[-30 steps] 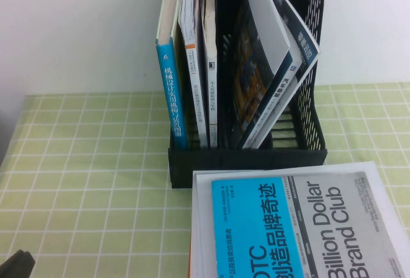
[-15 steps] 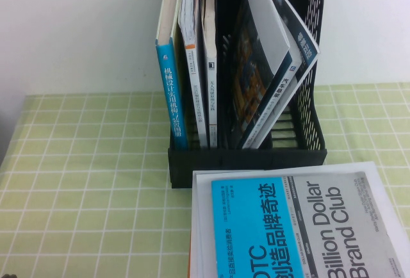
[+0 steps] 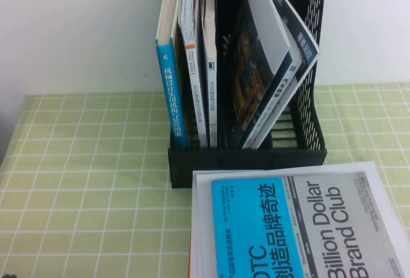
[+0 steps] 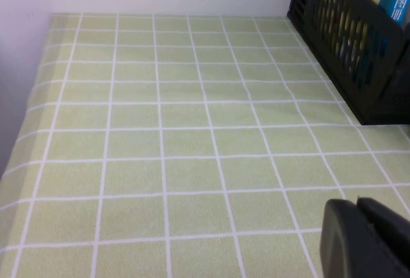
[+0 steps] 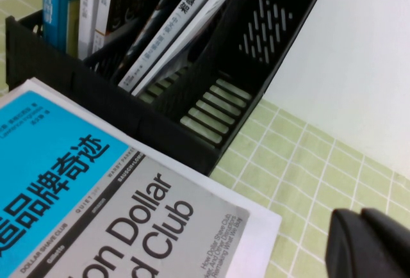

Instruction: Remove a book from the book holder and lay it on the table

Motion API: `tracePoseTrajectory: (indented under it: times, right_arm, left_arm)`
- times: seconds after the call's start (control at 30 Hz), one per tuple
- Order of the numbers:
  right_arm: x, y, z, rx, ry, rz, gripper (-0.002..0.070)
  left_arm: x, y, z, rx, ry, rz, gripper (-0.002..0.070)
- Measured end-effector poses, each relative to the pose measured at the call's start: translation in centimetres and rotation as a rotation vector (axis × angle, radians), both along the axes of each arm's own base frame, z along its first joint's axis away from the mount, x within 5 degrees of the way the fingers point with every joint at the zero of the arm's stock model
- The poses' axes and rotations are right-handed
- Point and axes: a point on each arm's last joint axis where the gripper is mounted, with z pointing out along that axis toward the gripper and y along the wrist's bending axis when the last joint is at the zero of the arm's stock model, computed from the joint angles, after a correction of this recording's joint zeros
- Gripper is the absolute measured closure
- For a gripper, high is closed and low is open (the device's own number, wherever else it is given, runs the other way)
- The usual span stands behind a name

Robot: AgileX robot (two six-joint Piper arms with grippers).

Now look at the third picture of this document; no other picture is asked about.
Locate white spine book orange mark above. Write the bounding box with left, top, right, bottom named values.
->
left=177, top=0, right=209, bottom=148

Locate blue and grey DTC book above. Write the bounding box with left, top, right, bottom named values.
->
left=210, top=170, right=401, bottom=278

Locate green checkered tablecloth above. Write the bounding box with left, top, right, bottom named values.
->
left=0, top=82, right=410, bottom=278

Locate white brochure with orange trucks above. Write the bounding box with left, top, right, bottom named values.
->
left=195, top=161, right=410, bottom=278

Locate blue spine hardcover book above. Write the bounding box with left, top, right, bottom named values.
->
left=154, top=0, right=189, bottom=150

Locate thin dark cover magazine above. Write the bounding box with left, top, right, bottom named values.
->
left=242, top=0, right=322, bottom=149

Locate grey spine paperback book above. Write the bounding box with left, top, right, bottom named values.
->
left=200, top=0, right=218, bottom=149

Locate black plastic book holder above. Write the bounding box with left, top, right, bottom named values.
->
left=163, top=0, right=328, bottom=189

